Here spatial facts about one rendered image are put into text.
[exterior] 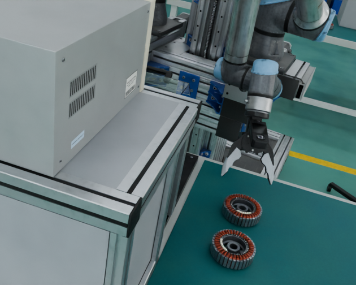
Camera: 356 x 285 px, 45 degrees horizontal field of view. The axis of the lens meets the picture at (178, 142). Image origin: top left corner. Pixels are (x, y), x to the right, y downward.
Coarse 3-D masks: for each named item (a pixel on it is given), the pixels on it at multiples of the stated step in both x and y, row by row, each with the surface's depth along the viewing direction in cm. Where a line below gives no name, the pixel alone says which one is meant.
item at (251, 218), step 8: (224, 200) 122; (232, 200) 123; (240, 200) 124; (248, 200) 124; (224, 208) 120; (232, 208) 119; (240, 208) 123; (248, 208) 124; (256, 208) 121; (224, 216) 120; (232, 216) 118; (240, 216) 117; (248, 216) 117; (256, 216) 118; (248, 224) 118
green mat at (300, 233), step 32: (192, 192) 128; (224, 192) 131; (256, 192) 134; (288, 192) 137; (192, 224) 116; (224, 224) 118; (256, 224) 120; (288, 224) 123; (320, 224) 125; (352, 224) 128; (160, 256) 104; (192, 256) 106; (256, 256) 110; (288, 256) 112; (320, 256) 114; (352, 256) 116
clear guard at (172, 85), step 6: (150, 72) 120; (150, 78) 117; (156, 78) 118; (162, 78) 118; (168, 78) 119; (144, 84) 113; (150, 84) 113; (156, 84) 114; (162, 84) 115; (168, 84) 115; (174, 84) 116; (180, 84) 117; (186, 84) 117; (168, 90) 112; (174, 90) 112; (180, 90) 113; (186, 90) 123
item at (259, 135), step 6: (252, 120) 122; (252, 126) 119; (258, 126) 120; (264, 126) 120; (252, 132) 116; (258, 132) 117; (264, 132) 117; (252, 138) 114; (258, 138) 113; (264, 138) 114; (252, 144) 114; (258, 144) 113; (264, 144) 113
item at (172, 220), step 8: (200, 160) 145; (208, 160) 146; (200, 168) 141; (240, 168) 145; (192, 176) 136; (264, 176) 143; (192, 184) 132; (288, 184) 141; (184, 192) 128; (320, 192) 140; (184, 200) 125; (344, 200) 139; (176, 208) 121; (176, 216) 118; (168, 224) 115; (168, 232) 112; (160, 248) 107
